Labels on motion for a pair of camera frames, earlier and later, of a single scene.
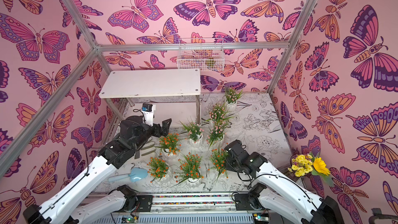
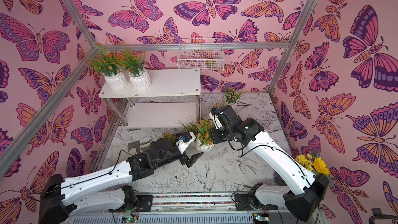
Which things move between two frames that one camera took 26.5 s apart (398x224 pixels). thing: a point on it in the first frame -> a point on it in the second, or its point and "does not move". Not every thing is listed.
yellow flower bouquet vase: (309, 165) does not move
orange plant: (189, 169) -> (139, 78)
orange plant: (158, 168) -> (109, 63)
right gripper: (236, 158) -> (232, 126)
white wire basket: (201, 53) does not move
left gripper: (158, 133) -> (194, 157)
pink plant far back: (231, 97) does not move
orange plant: (218, 157) -> (204, 138)
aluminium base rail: (189, 208) does not move
